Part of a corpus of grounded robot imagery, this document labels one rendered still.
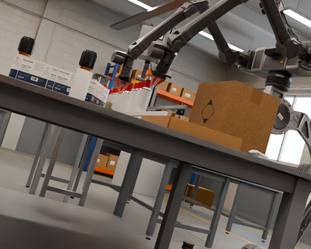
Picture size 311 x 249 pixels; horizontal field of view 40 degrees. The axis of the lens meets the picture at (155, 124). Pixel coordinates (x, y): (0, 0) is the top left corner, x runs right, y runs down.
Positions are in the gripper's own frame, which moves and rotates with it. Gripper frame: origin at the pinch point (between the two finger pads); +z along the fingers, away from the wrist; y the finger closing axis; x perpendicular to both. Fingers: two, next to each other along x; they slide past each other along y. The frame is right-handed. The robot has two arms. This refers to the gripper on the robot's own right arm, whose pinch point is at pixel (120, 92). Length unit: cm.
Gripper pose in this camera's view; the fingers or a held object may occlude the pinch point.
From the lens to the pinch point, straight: 237.7
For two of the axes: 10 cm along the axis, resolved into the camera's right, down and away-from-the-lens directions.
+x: 9.0, 2.9, 3.2
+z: -2.8, 9.6, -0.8
